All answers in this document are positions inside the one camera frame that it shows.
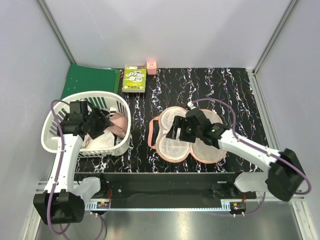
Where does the white slotted cable duct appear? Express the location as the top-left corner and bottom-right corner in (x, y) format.
(84, 201), (111, 212)

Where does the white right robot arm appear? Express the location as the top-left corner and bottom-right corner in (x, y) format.
(166, 108), (306, 202)

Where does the small pink box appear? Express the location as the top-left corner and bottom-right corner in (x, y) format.
(146, 61), (157, 75)

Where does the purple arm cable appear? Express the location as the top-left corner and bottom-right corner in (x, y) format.
(46, 99), (106, 237)
(187, 98), (313, 217)

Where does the white plastic laundry basket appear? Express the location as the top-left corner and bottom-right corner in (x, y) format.
(40, 91), (132, 158)

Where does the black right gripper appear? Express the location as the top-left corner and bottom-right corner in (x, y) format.
(166, 115), (202, 144)

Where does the green cutting mat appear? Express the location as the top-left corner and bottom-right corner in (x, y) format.
(61, 64), (121, 99)

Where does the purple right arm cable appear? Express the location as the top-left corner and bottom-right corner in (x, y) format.
(187, 98), (313, 217)

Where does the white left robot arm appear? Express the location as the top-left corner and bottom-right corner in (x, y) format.
(33, 100), (112, 228)

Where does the pink satin bra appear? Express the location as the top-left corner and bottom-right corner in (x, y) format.
(103, 112), (128, 139)

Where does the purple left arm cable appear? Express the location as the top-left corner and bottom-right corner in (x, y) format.
(46, 99), (106, 237)

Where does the green card box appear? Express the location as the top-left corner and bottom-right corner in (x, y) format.
(122, 65), (147, 93)

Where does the white bra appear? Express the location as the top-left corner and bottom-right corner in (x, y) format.
(81, 131), (115, 149)

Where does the pink mesh bra laundry bag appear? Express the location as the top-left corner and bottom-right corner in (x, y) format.
(147, 106), (227, 164)

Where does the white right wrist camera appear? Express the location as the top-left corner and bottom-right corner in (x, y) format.
(187, 101), (197, 110)

